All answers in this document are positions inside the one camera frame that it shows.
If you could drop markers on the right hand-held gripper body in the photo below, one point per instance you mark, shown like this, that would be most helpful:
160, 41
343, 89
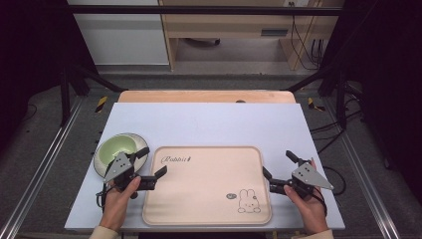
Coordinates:
310, 177

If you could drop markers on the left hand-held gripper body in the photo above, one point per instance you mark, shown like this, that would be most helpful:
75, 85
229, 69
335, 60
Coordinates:
120, 167

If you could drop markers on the person's right hand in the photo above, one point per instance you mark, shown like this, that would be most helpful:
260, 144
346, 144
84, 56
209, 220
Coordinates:
308, 209

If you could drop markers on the person's left hand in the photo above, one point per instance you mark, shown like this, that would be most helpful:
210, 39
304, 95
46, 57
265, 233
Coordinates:
120, 202

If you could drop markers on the green bowl with white rim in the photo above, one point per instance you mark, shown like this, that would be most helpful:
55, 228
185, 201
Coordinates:
116, 147

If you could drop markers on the beige tray with rabbit print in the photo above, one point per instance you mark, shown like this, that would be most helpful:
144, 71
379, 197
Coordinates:
205, 192

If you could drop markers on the yellow black tape marker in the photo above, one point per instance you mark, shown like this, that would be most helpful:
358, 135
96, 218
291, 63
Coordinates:
313, 104
101, 104

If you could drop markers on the black metal stand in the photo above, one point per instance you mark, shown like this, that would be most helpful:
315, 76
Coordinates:
64, 99
341, 99

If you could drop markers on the white cabinet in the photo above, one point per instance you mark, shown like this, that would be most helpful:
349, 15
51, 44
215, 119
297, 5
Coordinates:
122, 36

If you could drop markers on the dark curtain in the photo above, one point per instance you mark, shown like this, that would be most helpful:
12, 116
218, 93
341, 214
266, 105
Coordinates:
33, 49
388, 66

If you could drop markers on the wooden desk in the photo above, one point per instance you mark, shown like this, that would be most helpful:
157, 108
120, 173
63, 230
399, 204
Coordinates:
225, 25

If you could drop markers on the aluminium floor rail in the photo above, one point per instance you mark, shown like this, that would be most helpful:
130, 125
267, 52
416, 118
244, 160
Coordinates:
368, 186
43, 166

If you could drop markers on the black horizontal frame bar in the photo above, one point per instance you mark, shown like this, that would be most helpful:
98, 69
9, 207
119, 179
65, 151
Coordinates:
199, 10

